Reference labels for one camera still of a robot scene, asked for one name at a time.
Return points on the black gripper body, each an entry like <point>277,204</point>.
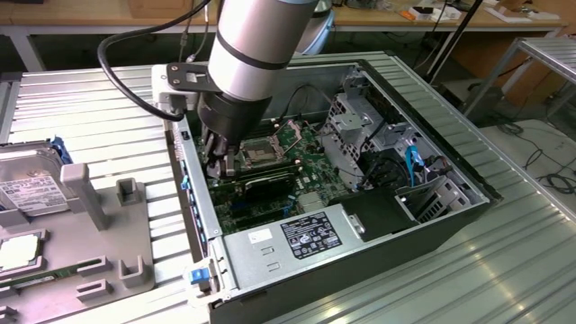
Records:
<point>229,114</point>

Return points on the black Nvidia graphics card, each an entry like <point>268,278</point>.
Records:
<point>267,189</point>

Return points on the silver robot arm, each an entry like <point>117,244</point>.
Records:
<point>256,50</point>

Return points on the CPU socket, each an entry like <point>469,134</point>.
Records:
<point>260,155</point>

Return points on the metal socket cover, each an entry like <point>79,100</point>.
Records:
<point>295,133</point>

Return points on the green motherboard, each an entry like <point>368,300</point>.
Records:
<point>315,162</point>

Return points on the silver chipset heatsink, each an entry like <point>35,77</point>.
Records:
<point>309,200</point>

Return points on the perforated metal disk bay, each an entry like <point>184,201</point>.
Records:
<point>351,121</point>

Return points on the grey power supply unit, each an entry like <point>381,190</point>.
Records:
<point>259,256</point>

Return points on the blue disk carrier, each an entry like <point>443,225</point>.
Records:
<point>63,153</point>

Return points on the blue case latch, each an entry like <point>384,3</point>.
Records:
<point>200,276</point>

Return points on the black plastic shroud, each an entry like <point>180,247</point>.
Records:
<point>375,216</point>

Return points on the grey parts rack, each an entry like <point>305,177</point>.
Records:
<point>67,243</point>

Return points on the silver hard disk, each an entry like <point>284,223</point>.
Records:
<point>27,189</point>

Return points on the wooden desk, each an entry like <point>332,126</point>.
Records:
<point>89,13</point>

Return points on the silver drive cage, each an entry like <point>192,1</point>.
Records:
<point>439,199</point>

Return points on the open black PC case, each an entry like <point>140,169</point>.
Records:
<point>404,266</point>

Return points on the silver CPU chip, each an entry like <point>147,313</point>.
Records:
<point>17,251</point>

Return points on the orange white box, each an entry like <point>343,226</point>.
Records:
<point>427,13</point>

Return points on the green RAM stick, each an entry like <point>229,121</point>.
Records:
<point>31,279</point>

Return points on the black stand pole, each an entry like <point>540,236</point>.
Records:
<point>455,33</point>

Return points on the brown cardboard box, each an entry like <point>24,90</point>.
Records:
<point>531,77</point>

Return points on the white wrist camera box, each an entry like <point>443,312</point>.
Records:
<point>164,87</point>

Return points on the metal slat frame table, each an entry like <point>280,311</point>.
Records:
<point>553,50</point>

